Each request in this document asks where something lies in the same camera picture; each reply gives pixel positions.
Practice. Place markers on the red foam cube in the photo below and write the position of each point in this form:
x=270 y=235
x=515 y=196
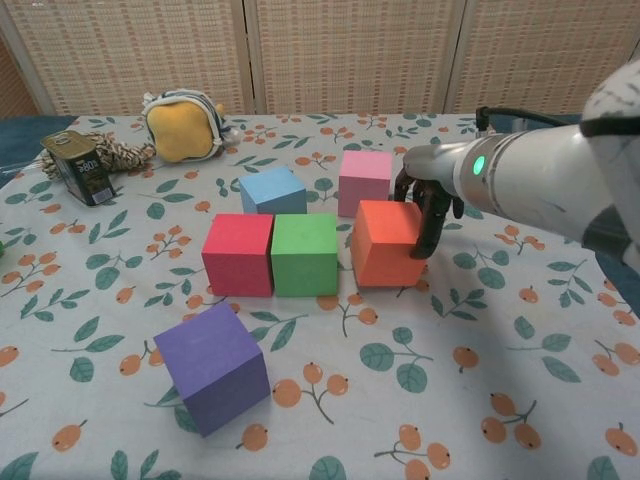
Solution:
x=237 y=255

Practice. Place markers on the floral print tablecloth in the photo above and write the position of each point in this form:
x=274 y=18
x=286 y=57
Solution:
x=475 y=350

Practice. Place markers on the pink foam cube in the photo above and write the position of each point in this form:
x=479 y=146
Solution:
x=364 y=180

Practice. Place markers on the woven folding screen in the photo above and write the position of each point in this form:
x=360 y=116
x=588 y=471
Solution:
x=350 y=50

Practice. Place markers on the blue foam cube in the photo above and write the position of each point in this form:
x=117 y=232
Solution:
x=270 y=192

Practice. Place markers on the green foam cube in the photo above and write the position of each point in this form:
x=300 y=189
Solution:
x=305 y=255

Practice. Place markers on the yellow striped plush toy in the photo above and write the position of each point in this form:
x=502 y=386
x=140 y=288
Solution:
x=182 y=130

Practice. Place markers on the purple foam cube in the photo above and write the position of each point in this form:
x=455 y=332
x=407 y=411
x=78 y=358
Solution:
x=215 y=370

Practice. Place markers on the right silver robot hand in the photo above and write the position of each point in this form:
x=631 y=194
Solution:
x=435 y=165

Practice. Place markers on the orange foam cube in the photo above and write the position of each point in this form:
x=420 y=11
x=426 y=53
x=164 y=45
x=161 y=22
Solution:
x=385 y=245

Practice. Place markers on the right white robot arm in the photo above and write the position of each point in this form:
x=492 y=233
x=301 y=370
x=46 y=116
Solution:
x=540 y=170

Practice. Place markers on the green tin can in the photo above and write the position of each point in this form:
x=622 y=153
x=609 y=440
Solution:
x=87 y=170

